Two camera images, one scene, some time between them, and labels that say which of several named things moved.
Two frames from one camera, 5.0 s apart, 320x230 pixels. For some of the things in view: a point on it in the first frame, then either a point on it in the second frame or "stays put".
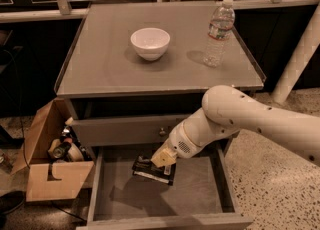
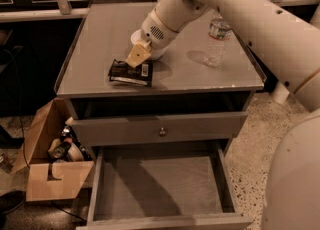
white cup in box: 74,153 stays put
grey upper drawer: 130,131 stays put
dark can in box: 61,151 stays put
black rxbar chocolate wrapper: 144,166 to 123,72
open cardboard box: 50,180 stays put
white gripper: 177,140 to 156,33
